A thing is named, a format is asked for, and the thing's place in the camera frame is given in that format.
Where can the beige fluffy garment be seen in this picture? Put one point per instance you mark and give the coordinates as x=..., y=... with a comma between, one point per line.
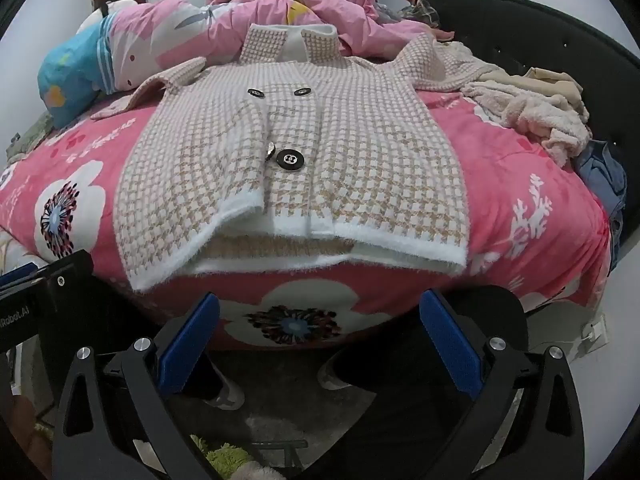
x=530, y=110

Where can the grey shoe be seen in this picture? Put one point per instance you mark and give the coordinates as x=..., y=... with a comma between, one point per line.
x=332, y=377
x=230, y=390

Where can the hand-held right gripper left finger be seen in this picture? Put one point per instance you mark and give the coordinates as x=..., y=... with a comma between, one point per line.
x=190, y=345

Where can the plaid cloth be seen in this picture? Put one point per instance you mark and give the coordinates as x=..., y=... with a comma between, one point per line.
x=425, y=12

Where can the blue printed pillow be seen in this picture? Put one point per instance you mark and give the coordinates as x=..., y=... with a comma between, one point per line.
x=70, y=70

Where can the blue jeans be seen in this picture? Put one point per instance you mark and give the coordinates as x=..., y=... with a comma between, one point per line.
x=600, y=175

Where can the black padded headboard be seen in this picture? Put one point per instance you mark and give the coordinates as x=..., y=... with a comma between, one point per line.
x=550, y=40

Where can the pink printed quilt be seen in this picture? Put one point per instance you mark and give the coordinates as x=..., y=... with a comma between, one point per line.
x=325, y=15

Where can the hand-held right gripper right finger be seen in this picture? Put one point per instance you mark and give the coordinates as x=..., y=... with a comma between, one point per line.
x=450, y=345

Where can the cream cloth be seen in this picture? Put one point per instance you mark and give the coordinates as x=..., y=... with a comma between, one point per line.
x=550, y=80

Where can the pink floral blanket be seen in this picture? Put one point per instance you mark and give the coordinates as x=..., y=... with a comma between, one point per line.
x=500, y=170

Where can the white wall socket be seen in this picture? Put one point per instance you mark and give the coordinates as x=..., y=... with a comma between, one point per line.
x=595, y=331

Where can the checked knit coat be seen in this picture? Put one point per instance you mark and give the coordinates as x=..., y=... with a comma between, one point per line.
x=350, y=160

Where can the grey-green cloth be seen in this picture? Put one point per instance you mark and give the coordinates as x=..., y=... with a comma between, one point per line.
x=30, y=140

